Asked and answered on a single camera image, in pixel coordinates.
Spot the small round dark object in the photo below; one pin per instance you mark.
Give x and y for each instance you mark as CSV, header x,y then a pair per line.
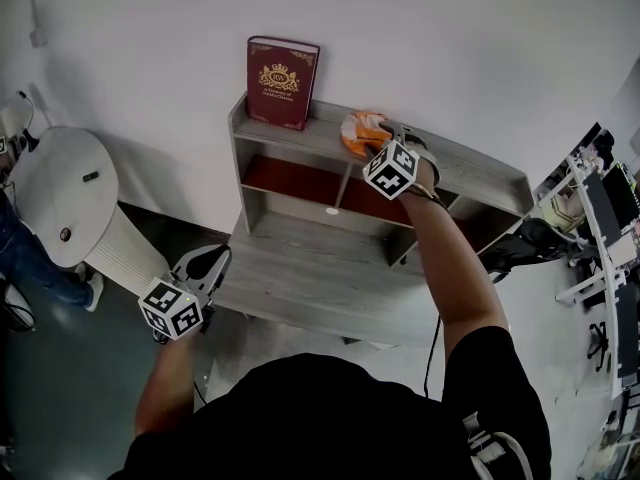
x,y
65,234

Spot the white office desk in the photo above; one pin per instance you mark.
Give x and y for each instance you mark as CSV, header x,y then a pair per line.
x,y
607,268

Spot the black office chair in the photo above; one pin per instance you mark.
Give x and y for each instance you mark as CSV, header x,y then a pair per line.
x,y
530,245

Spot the grey wooden desk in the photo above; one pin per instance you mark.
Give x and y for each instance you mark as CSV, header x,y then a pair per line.
x,y
320,278

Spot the black monitor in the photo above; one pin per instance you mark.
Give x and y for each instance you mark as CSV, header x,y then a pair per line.
x,y
612,198

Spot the white round table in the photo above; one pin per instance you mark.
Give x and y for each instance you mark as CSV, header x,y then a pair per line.
x,y
60,193

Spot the small black device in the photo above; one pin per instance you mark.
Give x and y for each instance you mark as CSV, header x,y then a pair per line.
x,y
90,176

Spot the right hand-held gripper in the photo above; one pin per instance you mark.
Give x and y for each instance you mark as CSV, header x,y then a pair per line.
x,y
395,170

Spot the orange white pack of tissues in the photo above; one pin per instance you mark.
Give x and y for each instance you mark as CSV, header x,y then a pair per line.
x,y
361,130

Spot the person's black shirt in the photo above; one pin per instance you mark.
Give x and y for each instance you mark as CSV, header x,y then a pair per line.
x,y
325,418

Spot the person's right forearm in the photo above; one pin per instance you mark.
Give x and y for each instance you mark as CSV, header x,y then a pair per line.
x,y
452,268

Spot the person's left forearm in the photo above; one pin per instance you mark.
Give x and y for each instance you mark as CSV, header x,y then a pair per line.
x,y
162,383

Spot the dark red hardcover book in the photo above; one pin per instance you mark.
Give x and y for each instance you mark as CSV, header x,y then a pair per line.
x,y
280,83

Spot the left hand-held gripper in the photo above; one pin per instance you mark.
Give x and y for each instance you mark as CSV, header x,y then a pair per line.
x,y
172,310

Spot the grey wooden shelf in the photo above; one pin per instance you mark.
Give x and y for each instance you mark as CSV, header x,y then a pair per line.
x,y
320,178

